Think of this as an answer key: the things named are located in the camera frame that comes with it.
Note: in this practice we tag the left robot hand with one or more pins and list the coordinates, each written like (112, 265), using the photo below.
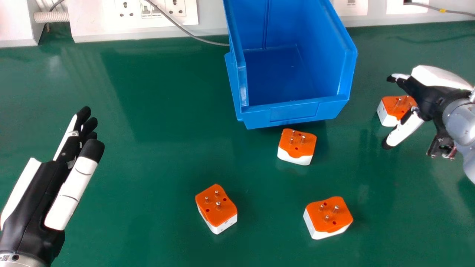
(33, 207)

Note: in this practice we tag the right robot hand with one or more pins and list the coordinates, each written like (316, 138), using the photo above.
(432, 94)

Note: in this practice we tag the white-and-orange plug adapter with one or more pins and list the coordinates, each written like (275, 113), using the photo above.
(216, 209)
(297, 146)
(390, 111)
(327, 217)

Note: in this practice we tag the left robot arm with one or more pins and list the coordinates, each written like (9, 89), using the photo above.
(15, 261)

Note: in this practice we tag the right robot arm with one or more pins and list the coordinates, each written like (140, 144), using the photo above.
(462, 122)

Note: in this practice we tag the white socket strip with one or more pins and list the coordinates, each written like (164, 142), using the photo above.
(111, 20)
(349, 7)

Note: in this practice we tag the blue plastic bin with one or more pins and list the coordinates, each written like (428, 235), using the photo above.
(293, 70)

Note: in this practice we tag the white wall box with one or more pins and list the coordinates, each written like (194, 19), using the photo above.
(18, 22)

